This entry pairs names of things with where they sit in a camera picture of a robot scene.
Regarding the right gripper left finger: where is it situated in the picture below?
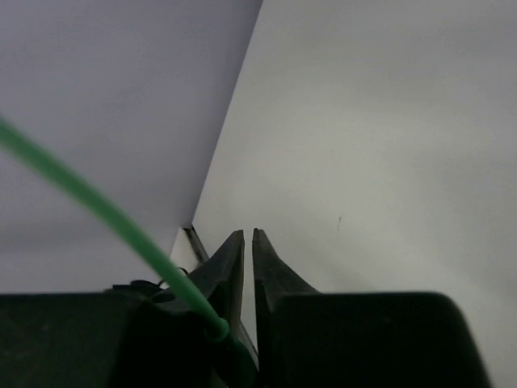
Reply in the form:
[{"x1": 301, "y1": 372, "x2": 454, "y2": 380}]
[{"x1": 1, "y1": 231, "x2": 258, "y2": 387}]

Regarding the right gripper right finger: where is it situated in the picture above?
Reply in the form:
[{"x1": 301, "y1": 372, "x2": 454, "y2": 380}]
[{"x1": 252, "y1": 229, "x2": 490, "y2": 387}]

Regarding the green headphone cable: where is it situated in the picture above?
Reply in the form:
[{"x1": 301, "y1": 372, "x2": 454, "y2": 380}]
[{"x1": 0, "y1": 115, "x2": 259, "y2": 373}]

